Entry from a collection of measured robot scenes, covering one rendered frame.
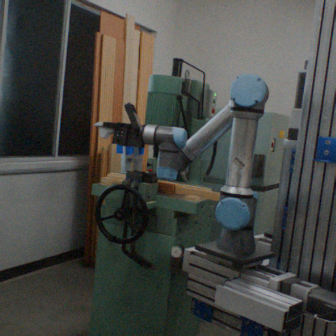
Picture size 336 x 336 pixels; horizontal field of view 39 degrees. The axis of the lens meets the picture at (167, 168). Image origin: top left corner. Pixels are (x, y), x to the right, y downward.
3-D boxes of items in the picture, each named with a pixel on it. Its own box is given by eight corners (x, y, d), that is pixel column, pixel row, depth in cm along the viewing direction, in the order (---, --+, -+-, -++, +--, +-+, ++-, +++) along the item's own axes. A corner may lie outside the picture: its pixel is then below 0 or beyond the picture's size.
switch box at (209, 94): (199, 116, 273) (202, 88, 272) (204, 117, 282) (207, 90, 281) (209, 117, 271) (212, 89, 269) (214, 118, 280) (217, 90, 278)
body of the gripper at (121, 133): (109, 142, 176) (140, 146, 173) (113, 120, 176) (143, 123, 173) (117, 145, 183) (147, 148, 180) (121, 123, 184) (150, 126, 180)
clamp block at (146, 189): (119, 197, 236) (121, 180, 235) (132, 195, 248) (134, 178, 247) (146, 203, 230) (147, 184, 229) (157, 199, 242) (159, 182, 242)
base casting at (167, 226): (98, 220, 253) (100, 203, 252) (146, 207, 305) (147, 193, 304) (176, 237, 235) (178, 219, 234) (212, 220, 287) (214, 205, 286)
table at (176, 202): (80, 196, 245) (81, 184, 245) (110, 191, 273) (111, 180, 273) (189, 217, 221) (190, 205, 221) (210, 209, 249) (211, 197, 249)
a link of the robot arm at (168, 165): (182, 179, 181) (184, 150, 180) (173, 181, 170) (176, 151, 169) (162, 176, 183) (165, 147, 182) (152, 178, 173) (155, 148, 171)
